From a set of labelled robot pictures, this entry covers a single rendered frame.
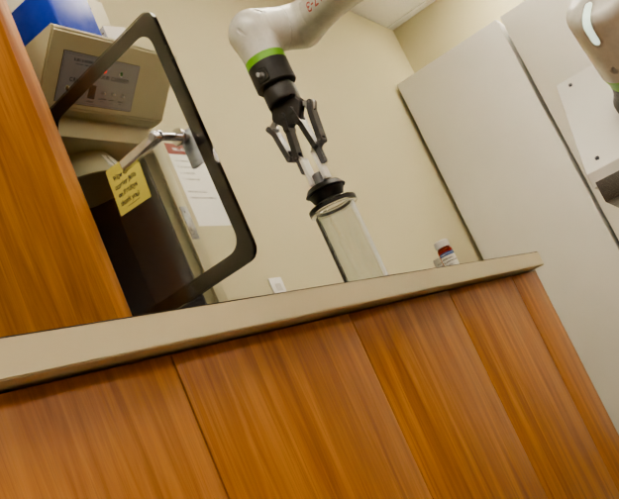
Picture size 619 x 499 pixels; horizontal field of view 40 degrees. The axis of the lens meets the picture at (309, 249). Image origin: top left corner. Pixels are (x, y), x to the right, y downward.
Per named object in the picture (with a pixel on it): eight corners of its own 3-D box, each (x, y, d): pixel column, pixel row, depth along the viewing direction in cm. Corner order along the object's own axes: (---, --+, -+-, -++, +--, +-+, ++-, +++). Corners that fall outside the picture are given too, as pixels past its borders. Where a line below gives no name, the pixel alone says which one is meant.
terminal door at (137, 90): (132, 340, 131) (44, 118, 139) (260, 254, 113) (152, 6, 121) (128, 341, 130) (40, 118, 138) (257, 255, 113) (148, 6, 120)
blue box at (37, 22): (24, 60, 143) (6, 16, 145) (67, 69, 151) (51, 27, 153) (60, 27, 138) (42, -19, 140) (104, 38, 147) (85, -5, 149)
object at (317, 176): (302, 210, 178) (290, 182, 179) (324, 210, 186) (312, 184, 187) (336, 189, 174) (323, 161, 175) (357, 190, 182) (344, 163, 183)
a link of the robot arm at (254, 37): (214, 31, 191) (228, 1, 182) (262, 22, 197) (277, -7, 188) (238, 83, 188) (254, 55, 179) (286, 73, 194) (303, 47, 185)
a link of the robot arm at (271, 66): (296, 57, 189) (265, 80, 193) (267, 49, 179) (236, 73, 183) (307, 81, 188) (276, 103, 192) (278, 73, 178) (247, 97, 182)
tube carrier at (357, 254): (341, 307, 173) (299, 215, 177) (364, 302, 183) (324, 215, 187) (383, 284, 168) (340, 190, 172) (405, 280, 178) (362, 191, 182)
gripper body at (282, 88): (254, 96, 184) (270, 133, 182) (283, 75, 180) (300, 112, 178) (272, 100, 190) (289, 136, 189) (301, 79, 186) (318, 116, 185)
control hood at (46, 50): (27, 112, 139) (6, 60, 141) (155, 128, 167) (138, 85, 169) (70, 74, 133) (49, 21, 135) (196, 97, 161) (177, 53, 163)
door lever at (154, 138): (149, 173, 124) (142, 157, 124) (188, 140, 118) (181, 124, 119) (120, 174, 120) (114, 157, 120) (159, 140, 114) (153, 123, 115)
